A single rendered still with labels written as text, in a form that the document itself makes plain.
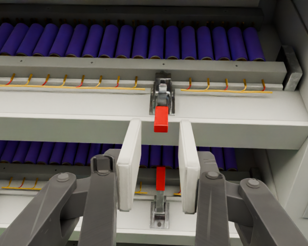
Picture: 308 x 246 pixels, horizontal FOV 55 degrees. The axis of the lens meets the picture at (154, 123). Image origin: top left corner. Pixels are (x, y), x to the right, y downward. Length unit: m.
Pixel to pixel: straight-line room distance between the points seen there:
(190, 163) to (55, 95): 0.24
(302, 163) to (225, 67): 0.14
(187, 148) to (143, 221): 0.30
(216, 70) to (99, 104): 0.14
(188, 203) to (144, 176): 0.30
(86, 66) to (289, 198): 0.29
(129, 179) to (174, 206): 0.31
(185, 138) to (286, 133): 0.19
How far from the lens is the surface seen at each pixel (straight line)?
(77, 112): 0.33
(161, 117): 0.26
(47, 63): 0.37
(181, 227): 0.46
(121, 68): 0.34
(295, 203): 0.43
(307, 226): 0.47
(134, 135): 0.18
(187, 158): 0.16
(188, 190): 0.16
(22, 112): 0.35
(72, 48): 0.39
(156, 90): 0.33
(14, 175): 0.52
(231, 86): 0.35
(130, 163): 0.15
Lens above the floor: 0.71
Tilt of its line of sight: 34 degrees down
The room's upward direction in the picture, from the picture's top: straight up
